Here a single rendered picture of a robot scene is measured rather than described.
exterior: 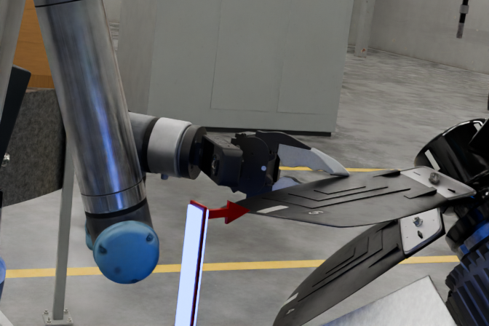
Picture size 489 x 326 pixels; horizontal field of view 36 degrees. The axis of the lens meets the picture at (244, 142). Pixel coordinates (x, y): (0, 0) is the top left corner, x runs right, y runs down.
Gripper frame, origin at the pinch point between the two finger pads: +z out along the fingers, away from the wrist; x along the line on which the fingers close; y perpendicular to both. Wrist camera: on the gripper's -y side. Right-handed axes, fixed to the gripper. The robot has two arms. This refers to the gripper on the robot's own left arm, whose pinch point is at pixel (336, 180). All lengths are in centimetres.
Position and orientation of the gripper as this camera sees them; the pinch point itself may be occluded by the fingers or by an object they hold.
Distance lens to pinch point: 93.4
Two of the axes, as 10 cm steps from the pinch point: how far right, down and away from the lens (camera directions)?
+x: -1.5, 9.8, 1.0
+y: 2.6, -0.6, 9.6
